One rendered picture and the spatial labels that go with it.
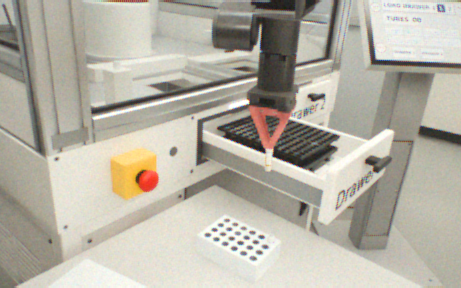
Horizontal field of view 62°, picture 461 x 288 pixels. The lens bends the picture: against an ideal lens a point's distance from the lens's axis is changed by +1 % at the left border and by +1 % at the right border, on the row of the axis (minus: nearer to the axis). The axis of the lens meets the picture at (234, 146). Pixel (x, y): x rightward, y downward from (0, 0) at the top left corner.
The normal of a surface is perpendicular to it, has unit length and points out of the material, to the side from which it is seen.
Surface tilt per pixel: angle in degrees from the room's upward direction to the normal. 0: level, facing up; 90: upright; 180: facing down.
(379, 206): 90
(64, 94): 90
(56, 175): 90
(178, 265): 0
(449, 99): 90
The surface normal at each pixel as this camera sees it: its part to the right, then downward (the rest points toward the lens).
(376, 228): 0.11, 0.41
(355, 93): -0.55, 0.30
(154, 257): 0.07, -0.91
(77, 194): 0.77, 0.31
